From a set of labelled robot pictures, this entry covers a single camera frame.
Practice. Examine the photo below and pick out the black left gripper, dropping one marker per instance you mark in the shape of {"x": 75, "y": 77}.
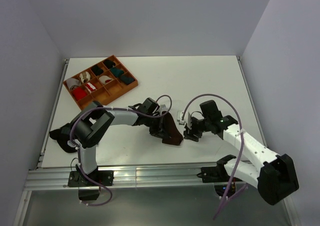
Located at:
{"x": 158, "y": 131}

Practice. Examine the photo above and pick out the orange wooden divider tray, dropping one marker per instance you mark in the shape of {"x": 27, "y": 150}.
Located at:
{"x": 107, "y": 93}

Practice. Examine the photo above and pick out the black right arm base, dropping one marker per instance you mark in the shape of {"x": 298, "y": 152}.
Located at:
{"x": 216, "y": 175}

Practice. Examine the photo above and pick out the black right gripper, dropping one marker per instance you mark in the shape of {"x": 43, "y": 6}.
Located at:
{"x": 191, "y": 136}

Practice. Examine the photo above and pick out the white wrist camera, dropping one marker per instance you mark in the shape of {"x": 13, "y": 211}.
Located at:
{"x": 184, "y": 118}
{"x": 163, "y": 107}

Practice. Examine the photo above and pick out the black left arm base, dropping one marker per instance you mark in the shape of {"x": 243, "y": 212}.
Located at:
{"x": 89, "y": 186}

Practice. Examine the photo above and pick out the dark teal rolled sock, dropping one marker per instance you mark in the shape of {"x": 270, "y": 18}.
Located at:
{"x": 126, "y": 79}

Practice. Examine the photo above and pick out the beige brown rolled sock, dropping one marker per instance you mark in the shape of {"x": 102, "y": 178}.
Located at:
{"x": 84, "y": 76}

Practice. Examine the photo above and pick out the grey white rolled sock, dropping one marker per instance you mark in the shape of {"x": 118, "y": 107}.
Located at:
{"x": 72, "y": 83}

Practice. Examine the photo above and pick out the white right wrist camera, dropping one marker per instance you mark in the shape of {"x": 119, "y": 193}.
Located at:
{"x": 184, "y": 118}

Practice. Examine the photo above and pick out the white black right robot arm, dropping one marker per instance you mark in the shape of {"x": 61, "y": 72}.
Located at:
{"x": 272, "y": 174}

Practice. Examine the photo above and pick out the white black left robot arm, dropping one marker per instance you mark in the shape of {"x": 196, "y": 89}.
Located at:
{"x": 89, "y": 127}

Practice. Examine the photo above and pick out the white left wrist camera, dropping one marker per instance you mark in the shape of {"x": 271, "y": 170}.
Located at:
{"x": 163, "y": 107}

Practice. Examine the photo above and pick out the red white striped sock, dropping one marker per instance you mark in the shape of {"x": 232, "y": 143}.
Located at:
{"x": 90, "y": 87}

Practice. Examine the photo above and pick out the black patterned sock pile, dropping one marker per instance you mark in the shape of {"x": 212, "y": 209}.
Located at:
{"x": 62, "y": 136}

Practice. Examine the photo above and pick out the aluminium frame rail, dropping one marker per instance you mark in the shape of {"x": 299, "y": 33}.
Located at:
{"x": 161, "y": 175}

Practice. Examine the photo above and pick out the teal green rolled sock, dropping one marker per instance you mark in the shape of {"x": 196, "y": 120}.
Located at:
{"x": 116, "y": 72}

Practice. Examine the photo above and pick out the white red rolled sock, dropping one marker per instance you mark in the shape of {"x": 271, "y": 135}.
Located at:
{"x": 105, "y": 79}

